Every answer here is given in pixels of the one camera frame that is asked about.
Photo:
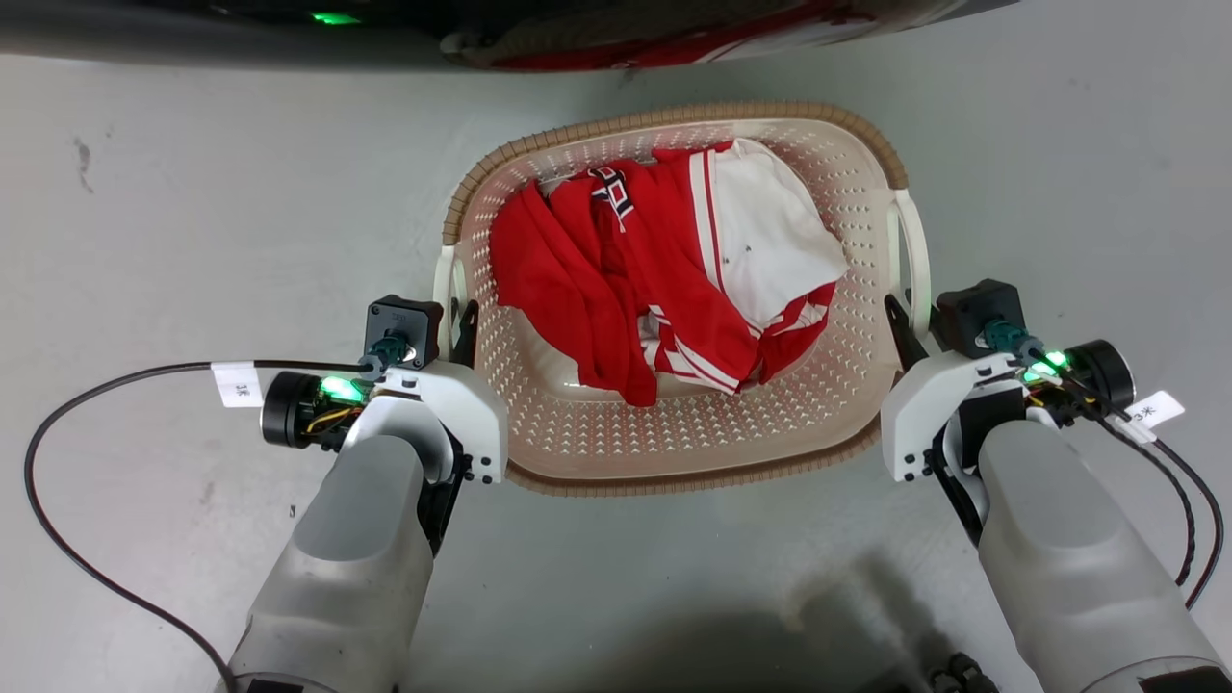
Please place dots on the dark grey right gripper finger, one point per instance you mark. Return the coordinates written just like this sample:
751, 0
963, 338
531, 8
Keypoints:
903, 337

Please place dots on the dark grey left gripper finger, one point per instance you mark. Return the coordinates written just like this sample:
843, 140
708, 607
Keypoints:
466, 337

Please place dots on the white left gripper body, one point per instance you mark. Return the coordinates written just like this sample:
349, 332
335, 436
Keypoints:
472, 409

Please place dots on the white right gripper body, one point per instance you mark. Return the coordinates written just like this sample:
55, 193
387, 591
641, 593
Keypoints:
919, 404

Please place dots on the beige perforated plastic laundry basket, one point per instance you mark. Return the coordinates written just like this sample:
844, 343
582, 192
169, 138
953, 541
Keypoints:
674, 433

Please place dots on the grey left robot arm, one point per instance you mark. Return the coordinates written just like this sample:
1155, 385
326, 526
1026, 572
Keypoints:
356, 549

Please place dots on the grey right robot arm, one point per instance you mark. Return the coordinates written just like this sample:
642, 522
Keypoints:
1068, 549

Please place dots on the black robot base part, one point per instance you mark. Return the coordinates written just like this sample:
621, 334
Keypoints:
958, 676

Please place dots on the red and white sports jersey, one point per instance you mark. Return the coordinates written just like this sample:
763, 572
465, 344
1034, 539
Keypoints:
597, 289

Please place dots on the red and white clothing pile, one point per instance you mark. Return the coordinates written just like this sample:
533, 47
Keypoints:
674, 43

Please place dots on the dark appliance with green light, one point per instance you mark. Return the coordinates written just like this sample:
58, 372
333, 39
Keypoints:
192, 24

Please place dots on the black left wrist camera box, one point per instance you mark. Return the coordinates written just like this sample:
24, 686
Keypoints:
399, 318

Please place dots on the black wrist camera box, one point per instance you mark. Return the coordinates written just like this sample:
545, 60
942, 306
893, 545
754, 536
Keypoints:
399, 318
972, 308

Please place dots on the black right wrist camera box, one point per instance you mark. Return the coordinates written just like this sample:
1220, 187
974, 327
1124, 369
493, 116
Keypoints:
972, 308

